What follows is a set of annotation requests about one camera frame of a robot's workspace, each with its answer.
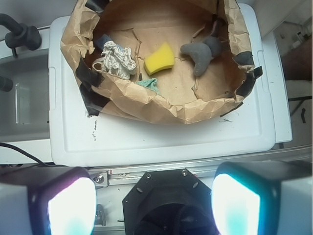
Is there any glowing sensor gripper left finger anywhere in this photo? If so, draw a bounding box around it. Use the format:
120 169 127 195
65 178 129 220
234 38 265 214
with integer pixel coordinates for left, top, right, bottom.
0 166 97 235

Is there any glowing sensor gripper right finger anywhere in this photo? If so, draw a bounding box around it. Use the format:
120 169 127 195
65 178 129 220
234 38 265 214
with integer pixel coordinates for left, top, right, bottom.
211 161 313 235

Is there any crumpled white paper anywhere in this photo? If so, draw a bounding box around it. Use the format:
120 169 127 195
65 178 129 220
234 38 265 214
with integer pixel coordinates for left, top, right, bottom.
101 41 136 80

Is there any white plastic bin lid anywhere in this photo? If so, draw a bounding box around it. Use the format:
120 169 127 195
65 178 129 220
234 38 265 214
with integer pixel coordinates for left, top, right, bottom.
48 17 276 166

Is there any clear plastic container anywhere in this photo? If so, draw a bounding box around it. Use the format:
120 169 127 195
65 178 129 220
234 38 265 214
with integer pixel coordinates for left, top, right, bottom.
0 49 49 142

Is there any grey stuffed toy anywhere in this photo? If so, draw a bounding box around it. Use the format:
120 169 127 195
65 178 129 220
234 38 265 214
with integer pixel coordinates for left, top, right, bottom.
180 36 222 77

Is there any teal cloth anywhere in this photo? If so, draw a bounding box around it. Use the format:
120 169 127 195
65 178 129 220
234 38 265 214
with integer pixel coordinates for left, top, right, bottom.
136 78 160 94

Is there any brown paper bag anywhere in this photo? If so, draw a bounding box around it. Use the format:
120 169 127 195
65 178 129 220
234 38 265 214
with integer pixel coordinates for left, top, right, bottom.
61 0 263 124

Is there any blue grey cloth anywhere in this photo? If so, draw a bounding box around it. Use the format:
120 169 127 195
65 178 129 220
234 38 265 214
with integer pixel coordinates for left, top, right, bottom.
93 34 112 51

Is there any yellow sponge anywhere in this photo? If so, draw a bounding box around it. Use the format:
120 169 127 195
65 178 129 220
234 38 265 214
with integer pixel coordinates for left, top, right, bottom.
144 42 175 76

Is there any black cable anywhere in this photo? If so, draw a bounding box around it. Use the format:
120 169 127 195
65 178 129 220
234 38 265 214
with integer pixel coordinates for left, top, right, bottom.
0 142 53 167

